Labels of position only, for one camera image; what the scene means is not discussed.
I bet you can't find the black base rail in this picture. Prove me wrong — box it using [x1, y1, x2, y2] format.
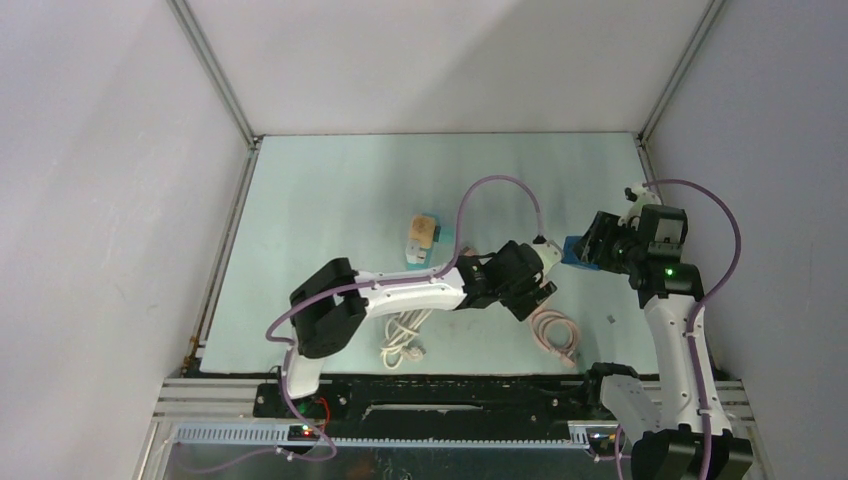
[252, 374, 614, 440]

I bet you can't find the white power strip cable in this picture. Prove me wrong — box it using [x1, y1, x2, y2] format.
[380, 307, 435, 371]

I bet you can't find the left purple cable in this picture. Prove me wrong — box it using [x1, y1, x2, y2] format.
[265, 174, 546, 458]

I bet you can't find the blue cube socket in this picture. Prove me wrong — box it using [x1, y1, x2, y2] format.
[561, 235, 600, 271]

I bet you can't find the teal power strip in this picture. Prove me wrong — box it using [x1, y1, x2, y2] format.
[404, 213, 441, 270]

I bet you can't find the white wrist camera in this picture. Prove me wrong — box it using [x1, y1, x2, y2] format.
[619, 183, 662, 230]
[532, 236, 563, 276]

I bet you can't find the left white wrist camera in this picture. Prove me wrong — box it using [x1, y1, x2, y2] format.
[532, 236, 563, 276]

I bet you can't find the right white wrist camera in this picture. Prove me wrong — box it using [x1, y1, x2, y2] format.
[619, 183, 662, 230]

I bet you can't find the teal plug adapter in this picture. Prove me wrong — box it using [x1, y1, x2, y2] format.
[434, 225, 456, 248]

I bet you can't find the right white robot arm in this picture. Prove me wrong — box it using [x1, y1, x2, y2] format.
[572, 204, 754, 479]

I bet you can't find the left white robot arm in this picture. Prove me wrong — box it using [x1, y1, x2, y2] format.
[277, 238, 563, 417]

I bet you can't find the beige cube adapter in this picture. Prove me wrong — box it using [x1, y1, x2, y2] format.
[408, 214, 438, 249]

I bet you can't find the grey cable duct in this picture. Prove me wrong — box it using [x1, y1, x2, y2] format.
[171, 422, 616, 449]

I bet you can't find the pink coiled cable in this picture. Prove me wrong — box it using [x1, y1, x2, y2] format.
[529, 281, 584, 370]

